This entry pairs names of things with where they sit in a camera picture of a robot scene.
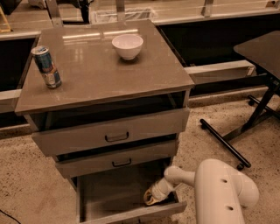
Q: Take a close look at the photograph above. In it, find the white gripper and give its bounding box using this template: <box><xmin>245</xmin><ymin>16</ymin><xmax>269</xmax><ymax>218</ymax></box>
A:
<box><xmin>143</xmin><ymin>178</ymin><xmax>175</xmax><ymax>206</ymax></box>

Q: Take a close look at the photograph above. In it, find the grey bottom drawer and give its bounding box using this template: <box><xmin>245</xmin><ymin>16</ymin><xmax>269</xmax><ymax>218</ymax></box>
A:
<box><xmin>76</xmin><ymin>160</ymin><xmax>186</xmax><ymax>224</ymax></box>

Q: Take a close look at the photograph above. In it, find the grey drawer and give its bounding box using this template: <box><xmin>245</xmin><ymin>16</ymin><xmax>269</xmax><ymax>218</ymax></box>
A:
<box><xmin>31</xmin><ymin>108</ymin><xmax>190</xmax><ymax>156</ymax></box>
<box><xmin>76</xmin><ymin>160</ymin><xmax>186</xmax><ymax>224</ymax></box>
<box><xmin>55</xmin><ymin>139</ymin><xmax>179</xmax><ymax>179</ymax></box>

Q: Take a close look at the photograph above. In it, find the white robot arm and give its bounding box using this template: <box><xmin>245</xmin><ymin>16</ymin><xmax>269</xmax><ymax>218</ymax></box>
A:
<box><xmin>143</xmin><ymin>158</ymin><xmax>259</xmax><ymax>224</ymax></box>

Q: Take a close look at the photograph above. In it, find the grey drawer cabinet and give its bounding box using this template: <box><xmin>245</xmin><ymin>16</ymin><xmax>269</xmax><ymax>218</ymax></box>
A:
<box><xmin>14</xmin><ymin>19</ymin><xmax>196</xmax><ymax>187</ymax></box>

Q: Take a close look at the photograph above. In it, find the grey middle drawer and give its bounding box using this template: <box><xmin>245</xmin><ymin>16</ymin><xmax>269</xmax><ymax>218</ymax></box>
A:
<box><xmin>55</xmin><ymin>139</ymin><xmax>179</xmax><ymax>179</ymax></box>

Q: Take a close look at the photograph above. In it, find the grey top drawer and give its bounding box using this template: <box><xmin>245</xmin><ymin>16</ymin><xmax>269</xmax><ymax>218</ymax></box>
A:
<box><xmin>31</xmin><ymin>108</ymin><xmax>190</xmax><ymax>156</ymax></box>

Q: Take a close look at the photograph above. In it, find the white ceramic bowl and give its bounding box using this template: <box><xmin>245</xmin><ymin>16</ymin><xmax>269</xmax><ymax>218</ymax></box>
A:
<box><xmin>112</xmin><ymin>34</ymin><xmax>144</xmax><ymax>60</ymax></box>

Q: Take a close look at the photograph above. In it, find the blue silver drink can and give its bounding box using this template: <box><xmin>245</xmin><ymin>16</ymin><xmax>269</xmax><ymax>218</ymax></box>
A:
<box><xmin>31</xmin><ymin>45</ymin><xmax>61</xmax><ymax>88</ymax></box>

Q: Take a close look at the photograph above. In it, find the black rolling side table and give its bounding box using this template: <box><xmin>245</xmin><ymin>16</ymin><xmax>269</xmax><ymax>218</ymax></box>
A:
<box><xmin>199</xmin><ymin>31</ymin><xmax>280</xmax><ymax>171</ymax></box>

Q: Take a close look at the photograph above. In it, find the yellow object top left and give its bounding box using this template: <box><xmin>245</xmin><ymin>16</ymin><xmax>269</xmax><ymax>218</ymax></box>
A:
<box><xmin>0</xmin><ymin>5</ymin><xmax>12</xmax><ymax>33</ymax></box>

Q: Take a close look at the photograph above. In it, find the grey right side rail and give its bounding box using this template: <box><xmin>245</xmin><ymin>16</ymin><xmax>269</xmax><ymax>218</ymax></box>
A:
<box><xmin>185</xmin><ymin>59</ymin><xmax>256</xmax><ymax>85</ymax></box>

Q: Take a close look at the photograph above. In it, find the grey rail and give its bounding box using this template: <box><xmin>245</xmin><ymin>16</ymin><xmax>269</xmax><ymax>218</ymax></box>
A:
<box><xmin>185</xmin><ymin>59</ymin><xmax>256</xmax><ymax>85</ymax></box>
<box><xmin>0</xmin><ymin>89</ymin><xmax>21</xmax><ymax>113</ymax></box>

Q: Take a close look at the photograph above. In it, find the black floor cable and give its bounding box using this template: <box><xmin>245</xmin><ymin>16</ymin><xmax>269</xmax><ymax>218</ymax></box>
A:
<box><xmin>0</xmin><ymin>208</ymin><xmax>22</xmax><ymax>224</ymax></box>

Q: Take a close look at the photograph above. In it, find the grey left side rail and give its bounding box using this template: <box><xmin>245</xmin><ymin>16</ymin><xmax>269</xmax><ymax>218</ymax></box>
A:
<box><xmin>0</xmin><ymin>89</ymin><xmax>21</xmax><ymax>113</ymax></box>

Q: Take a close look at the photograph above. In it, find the wire mesh basket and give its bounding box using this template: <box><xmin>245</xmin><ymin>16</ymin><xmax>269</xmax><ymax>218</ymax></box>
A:
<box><xmin>89</xmin><ymin>7</ymin><xmax>158</xmax><ymax>24</ymax></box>

